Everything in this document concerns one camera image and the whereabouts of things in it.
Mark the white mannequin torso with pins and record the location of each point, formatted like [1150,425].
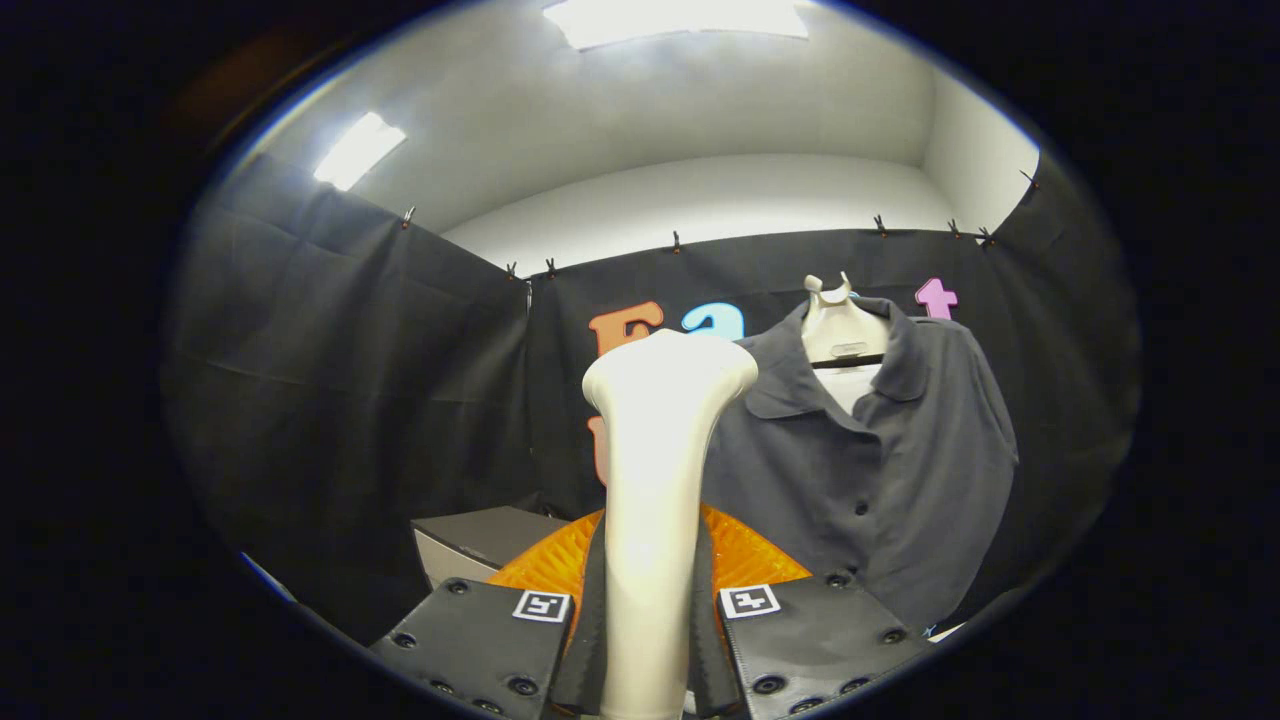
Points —
[840,330]

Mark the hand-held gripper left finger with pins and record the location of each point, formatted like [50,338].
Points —
[480,640]

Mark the large ceiling light panel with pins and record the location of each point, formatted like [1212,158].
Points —
[680,18]

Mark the black backdrop cloth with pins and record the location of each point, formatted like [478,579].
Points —
[350,400]

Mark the white garment steamer head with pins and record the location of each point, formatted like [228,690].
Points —
[655,480]

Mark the white table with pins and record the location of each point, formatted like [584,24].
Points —
[945,631]

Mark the row of black clips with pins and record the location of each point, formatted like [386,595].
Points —
[676,240]

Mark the dark grey button shirt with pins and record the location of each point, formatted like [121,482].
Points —
[900,480]

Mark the narrow ceiling light panel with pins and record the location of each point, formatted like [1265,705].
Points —
[358,150]

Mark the grey drawer cabinet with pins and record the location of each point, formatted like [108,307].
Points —
[490,535]

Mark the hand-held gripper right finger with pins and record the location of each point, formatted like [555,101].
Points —
[820,640]

